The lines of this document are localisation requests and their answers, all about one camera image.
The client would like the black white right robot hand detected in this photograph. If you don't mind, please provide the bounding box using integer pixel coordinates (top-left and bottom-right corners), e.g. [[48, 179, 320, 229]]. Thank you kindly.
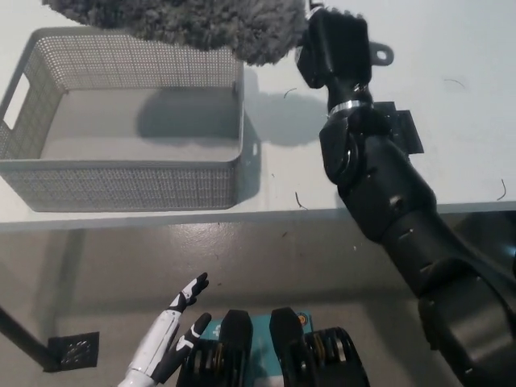
[[295, 7, 375, 117]]

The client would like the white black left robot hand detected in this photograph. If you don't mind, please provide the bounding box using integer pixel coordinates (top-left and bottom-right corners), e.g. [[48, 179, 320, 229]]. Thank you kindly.
[[127, 273, 213, 383]]

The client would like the grey fluffy duster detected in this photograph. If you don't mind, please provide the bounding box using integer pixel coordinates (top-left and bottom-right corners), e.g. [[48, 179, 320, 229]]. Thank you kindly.
[[41, 0, 395, 68]]

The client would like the black tape patch on desk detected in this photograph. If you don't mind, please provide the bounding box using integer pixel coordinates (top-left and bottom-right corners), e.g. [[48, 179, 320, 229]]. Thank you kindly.
[[372, 100, 427, 155]]

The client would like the black teal robot torso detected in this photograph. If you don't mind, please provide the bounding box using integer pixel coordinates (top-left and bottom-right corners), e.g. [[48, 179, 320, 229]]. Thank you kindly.
[[175, 306, 372, 387]]

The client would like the black table leg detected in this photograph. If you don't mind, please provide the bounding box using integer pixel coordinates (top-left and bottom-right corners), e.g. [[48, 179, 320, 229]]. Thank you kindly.
[[0, 302, 54, 371]]

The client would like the grey perforated plastic basket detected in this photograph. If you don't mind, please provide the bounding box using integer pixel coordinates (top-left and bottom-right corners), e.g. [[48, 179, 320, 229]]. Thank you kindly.
[[0, 27, 260, 214]]

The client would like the dark table frame part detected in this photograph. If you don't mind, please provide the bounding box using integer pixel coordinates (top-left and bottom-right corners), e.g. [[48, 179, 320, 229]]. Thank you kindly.
[[453, 210, 516, 261]]

